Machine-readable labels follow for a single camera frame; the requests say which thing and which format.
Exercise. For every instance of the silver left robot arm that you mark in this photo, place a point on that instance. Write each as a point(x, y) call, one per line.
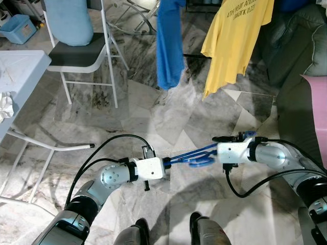
point(112, 176)

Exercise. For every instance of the blue plastic hanger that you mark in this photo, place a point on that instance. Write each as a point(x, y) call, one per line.
point(179, 158)

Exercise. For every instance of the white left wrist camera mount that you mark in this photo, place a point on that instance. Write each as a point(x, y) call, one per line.
point(150, 168)

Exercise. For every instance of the dark grey-green sofa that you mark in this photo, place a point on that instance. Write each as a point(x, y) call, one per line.
point(296, 51)

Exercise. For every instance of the white folding chair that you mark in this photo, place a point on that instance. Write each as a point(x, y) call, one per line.
point(76, 56)

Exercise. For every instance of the yellow t-shirt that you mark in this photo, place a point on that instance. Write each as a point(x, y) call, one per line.
point(235, 41)

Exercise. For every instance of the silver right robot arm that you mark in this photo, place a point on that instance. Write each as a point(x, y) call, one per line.
point(271, 155)

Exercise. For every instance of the blue shirt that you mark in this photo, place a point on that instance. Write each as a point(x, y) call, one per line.
point(171, 46)

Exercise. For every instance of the grey robot left leg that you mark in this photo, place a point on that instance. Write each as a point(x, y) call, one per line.
point(130, 236)

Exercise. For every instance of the light blue pillow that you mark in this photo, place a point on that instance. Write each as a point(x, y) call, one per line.
point(69, 23)

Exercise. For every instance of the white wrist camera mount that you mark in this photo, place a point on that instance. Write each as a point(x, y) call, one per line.
point(150, 168)
point(232, 153)

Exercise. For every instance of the pink mat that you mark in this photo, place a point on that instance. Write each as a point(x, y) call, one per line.
point(317, 117)

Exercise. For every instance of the white shirt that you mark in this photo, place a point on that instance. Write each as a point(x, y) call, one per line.
point(6, 107)

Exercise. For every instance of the light blue folding table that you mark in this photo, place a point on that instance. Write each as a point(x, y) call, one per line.
point(20, 71)

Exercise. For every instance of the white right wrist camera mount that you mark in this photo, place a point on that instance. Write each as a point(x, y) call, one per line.
point(232, 153)

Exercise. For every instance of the blue plastic storage box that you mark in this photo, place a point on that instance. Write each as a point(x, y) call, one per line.
point(18, 30)

